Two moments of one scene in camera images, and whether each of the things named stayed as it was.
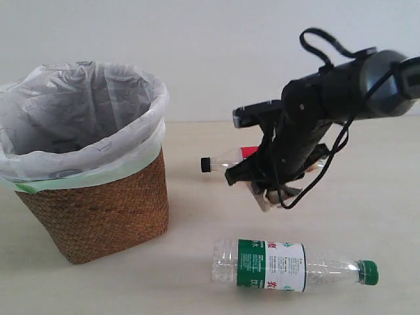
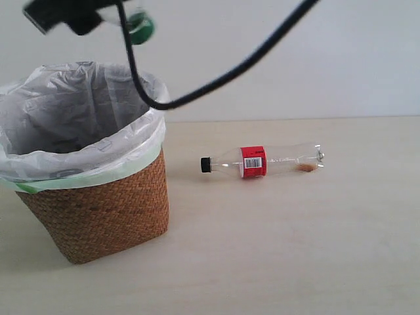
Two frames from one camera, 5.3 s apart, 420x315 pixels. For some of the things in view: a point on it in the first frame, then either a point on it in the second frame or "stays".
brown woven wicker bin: x=87 y=220 stays
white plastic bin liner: x=77 y=122 stays
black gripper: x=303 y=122 -> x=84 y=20
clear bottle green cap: x=283 y=266 -> x=141 y=27
